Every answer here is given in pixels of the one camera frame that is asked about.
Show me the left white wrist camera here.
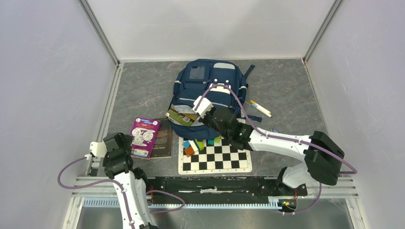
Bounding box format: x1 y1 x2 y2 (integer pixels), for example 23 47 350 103
85 141 107 160

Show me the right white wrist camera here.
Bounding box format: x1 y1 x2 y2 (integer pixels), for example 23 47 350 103
192 96 214 119

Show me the light blue toy block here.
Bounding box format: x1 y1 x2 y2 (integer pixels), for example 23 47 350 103
183 140 191 149

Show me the purple book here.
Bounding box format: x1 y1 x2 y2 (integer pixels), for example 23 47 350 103
130 117 161 159

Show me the yellow tipped white marker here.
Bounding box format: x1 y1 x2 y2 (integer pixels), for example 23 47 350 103
250 100 272 115

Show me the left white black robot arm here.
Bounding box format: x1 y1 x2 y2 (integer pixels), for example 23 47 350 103
103 133 157 229

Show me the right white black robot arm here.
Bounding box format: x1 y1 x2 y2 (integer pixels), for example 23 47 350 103
198 107 344 195

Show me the green toy block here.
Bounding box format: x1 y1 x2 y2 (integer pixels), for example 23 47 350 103
214 136 222 144

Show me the brown orange toy block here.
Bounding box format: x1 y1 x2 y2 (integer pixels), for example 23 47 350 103
183 146 195 157

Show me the black and white chessboard mat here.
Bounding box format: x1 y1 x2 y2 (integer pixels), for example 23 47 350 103
178 137 253 175

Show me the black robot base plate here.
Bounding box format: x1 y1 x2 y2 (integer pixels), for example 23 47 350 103
146 177 308 205

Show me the blue landscape cover book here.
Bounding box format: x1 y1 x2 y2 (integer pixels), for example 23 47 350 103
165 108 201 127

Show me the black hardcover book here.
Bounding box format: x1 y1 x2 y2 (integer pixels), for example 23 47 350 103
150 118 173 159

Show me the aluminium frame rail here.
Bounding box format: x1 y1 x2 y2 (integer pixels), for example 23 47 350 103
71 177 360 210

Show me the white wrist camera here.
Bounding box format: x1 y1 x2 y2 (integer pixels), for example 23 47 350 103
85 141 107 160
192 96 214 119

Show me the navy blue backpack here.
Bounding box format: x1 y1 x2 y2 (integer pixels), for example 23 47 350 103
166 59 263 141

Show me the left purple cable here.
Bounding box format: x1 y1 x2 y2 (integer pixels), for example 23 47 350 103
57 156 186 229

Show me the blue tipped white marker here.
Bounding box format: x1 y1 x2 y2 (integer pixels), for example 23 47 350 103
250 103 272 118

